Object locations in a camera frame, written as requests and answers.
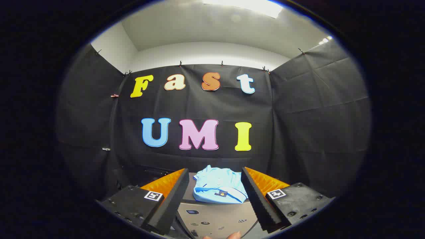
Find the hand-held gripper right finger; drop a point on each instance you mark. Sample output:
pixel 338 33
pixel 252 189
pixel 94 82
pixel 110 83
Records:
pixel 257 202

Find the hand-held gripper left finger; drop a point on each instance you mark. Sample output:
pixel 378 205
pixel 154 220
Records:
pixel 172 199

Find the light blue button shirt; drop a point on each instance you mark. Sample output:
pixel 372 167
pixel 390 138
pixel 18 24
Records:
pixel 215 186

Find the grey metal cabinet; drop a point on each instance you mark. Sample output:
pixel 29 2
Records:
pixel 212 219

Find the black backdrop cloth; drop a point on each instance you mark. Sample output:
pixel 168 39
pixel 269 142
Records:
pixel 298 132

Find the small ceiling light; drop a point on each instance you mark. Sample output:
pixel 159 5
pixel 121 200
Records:
pixel 324 40

